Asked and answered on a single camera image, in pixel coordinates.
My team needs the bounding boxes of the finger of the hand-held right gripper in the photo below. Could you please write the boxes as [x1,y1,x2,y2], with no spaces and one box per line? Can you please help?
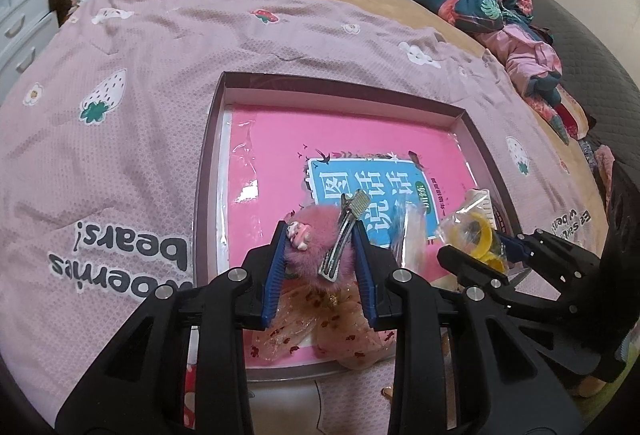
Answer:
[437,245,608,368]
[497,229,608,303]

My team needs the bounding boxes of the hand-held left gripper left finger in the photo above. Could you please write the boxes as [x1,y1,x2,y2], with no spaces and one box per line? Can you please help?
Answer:
[55,220,291,435]

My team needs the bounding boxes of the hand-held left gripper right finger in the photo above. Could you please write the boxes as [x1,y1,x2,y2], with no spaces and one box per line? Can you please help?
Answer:
[350,227,586,435]

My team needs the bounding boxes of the yellow ring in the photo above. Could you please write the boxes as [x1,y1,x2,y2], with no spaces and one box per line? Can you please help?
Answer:
[435,205,511,276]

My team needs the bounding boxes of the pink fluffy hair clip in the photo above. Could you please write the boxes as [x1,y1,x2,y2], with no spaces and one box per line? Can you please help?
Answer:
[282,187,373,286]

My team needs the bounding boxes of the clear plastic packet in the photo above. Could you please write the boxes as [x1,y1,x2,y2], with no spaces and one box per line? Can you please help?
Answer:
[392,204,428,266]

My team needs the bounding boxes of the beige dotted bow hair tie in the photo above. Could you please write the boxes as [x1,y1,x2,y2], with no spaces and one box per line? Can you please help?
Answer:
[250,275,401,368]

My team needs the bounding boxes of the brown shallow cardboard box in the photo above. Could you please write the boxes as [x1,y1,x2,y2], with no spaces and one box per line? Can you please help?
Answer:
[192,71,523,383]

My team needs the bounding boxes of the pink book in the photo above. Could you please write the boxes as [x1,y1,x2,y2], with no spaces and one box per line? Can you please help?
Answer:
[215,107,501,371]

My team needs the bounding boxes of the red floral clothing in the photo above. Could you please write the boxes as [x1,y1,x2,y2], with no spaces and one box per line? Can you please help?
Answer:
[525,85,601,146]

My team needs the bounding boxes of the pink clothing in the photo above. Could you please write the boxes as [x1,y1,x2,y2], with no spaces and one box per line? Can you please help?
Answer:
[475,25,566,98]

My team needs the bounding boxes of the purple strawberry print blanket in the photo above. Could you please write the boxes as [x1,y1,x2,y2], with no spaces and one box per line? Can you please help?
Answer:
[0,0,601,435]

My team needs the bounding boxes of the grey padded headboard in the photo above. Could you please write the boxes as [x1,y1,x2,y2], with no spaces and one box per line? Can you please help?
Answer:
[525,0,640,156]

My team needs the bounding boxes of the white drawer cabinet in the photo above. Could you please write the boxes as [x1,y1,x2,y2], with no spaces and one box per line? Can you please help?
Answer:
[0,0,58,86]

